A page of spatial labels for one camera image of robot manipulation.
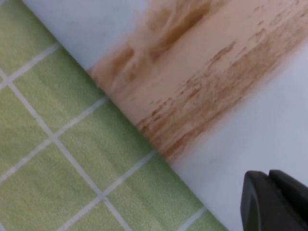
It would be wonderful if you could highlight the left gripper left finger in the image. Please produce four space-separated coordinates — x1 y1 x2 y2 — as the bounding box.
240 170 308 231

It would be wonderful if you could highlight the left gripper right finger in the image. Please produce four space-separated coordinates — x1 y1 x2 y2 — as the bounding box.
268 169 308 221

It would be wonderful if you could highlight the green checked tablecloth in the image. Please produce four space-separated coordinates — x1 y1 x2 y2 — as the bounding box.
0 0 229 231

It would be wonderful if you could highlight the desert cover AgileX booklet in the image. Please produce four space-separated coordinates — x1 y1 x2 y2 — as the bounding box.
20 0 308 231

